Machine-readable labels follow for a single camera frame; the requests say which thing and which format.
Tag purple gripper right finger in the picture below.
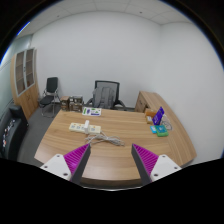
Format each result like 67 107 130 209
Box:
131 144 181 185

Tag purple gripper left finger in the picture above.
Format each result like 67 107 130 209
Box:
41 144 91 185

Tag white charger plug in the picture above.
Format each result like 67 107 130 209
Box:
84 120 90 131

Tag green small box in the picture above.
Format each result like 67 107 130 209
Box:
157 130 169 137

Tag blue small box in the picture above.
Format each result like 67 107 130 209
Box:
150 126 157 134

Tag beige power strip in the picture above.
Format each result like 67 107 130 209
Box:
69 123 101 134

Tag purple box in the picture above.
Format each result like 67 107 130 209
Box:
152 107 164 125

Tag orange small box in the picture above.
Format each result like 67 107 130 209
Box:
144 109 156 124

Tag white printed card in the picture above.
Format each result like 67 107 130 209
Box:
82 107 101 116

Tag brown cardboard boxes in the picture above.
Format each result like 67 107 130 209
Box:
60 96 84 112

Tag wooden side cabinet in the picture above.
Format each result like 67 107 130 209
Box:
135 91 163 113

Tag black leather sofa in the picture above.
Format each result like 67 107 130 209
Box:
0 105 29 161

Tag black visitor chair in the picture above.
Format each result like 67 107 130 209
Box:
39 77 58 116

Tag grey backpack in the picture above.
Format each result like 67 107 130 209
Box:
93 87 114 109

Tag black office chair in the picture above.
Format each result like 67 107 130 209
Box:
86 80 126 110

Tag wooden glass-door cabinet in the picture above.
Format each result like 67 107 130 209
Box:
10 48 39 119

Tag white charger cable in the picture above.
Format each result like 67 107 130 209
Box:
84 131 126 148

